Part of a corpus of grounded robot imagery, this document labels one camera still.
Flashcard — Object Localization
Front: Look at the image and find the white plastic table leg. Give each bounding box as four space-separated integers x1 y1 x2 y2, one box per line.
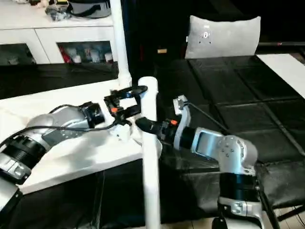
137 76 163 229
110 0 133 90

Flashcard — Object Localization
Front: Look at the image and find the white plastic table top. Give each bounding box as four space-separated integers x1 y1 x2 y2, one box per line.
0 79 163 195

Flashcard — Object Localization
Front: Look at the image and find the black cabinet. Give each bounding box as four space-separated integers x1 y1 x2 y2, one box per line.
117 0 191 72

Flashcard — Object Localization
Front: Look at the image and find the black work mat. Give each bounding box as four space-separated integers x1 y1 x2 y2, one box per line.
0 55 305 229

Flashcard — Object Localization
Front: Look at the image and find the white cabinet with glass doors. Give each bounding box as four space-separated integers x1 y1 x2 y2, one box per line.
0 12 119 66

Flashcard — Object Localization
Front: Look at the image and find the dark gear on cabinet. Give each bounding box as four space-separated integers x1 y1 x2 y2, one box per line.
45 0 114 22

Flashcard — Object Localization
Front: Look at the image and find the grey cushion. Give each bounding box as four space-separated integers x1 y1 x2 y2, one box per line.
185 15 262 60

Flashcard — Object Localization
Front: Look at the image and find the white board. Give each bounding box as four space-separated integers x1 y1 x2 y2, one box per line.
257 53 305 87

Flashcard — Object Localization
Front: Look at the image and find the black metal bench leg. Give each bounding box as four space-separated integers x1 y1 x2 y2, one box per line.
276 205 305 222

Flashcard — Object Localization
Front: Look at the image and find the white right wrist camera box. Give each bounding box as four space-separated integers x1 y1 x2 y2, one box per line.
173 95 192 149

